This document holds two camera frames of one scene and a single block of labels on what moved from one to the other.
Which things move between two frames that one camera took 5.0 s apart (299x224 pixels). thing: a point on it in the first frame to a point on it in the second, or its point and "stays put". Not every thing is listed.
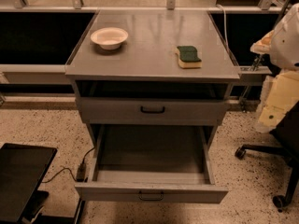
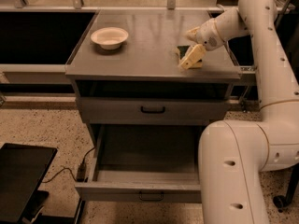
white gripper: x=286 y=44 to x=207 y=35
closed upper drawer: x=151 y=110 stays put
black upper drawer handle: x=152 y=111 stays put
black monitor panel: x=22 y=170 stays put
